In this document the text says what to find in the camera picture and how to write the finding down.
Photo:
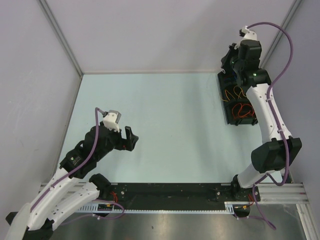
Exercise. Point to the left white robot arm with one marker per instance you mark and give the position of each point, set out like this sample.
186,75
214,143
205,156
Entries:
50,209

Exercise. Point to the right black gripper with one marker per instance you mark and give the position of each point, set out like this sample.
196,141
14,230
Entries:
225,65

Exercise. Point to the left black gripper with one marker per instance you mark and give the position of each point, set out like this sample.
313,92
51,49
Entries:
128,143

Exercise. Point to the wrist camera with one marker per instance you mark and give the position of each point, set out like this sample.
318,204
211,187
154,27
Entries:
111,120
247,34

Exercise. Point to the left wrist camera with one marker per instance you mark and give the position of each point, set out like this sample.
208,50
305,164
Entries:
111,120

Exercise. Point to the left aluminium frame post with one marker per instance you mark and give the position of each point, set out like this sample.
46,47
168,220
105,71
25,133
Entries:
52,20

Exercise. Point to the black compartment bin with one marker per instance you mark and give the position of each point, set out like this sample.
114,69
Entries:
237,108

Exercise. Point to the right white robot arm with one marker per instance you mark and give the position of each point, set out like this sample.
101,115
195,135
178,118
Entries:
279,148

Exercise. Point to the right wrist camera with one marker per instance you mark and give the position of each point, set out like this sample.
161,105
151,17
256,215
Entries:
247,34

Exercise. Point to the right aluminium frame post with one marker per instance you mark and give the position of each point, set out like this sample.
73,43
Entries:
281,13

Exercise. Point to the white slotted cable duct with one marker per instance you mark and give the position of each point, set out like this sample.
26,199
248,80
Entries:
103,208

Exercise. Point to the aluminium frame post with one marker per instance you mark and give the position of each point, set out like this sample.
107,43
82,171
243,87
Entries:
52,20
281,13

